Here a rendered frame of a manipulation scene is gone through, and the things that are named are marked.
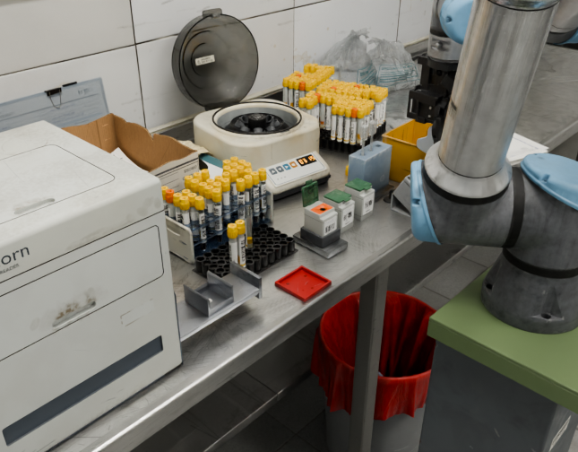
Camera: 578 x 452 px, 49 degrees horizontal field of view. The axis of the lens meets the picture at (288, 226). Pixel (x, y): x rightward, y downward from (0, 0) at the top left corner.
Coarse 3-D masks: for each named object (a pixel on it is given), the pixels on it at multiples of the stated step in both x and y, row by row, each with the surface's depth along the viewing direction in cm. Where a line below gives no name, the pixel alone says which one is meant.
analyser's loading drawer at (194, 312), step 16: (208, 272) 97; (240, 272) 100; (208, 288) 98; (224, 288) 95; (240, 288) 99; (256, 288) 99; (192, 304) 95; (208, 304) 92; (224, 304) 94; (240, 304) 97; (192, 320) 92; (208, 320) 92
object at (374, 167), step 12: (384, 144) 132; (360, 156) 127; (372, 156) 127; (384, 156) 131; (360, 168) 127; (372, 168) 129; (384, 168) 133; (348, 180) 130; (372, 180) 130; (384, 180) 135; (384, 192) 133
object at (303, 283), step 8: (296, 272) 109; (304, 272) 109; (312, 272) 108; (280, 280) 106; (288, 280) 107; (296, 280) 107; (304, 280) 107; (312, 280) 107; (320, 280) 107; (328, 280) 106; (280, 288) 105; (288, 288) 104; (296, 288) 105; (304, 288) 105; (312, 288) 105; (320, 288) 104; (296, 296) 103; (304, 296) 103; (312, 296) 103
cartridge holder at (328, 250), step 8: (304, 232) 115; (312, 232) 114; (336, 232) 115; (296, 240) 118; (304, 240) 116; (312, 240) 115; (320, 240) 113; (328, 240) 114; (336, 240) 116; (344, 240) 116; (312, 248) 115; (320, 248) 113; (328, 248) 113; (336, 248) 114; (344, 248) 115; (328, 256) 113
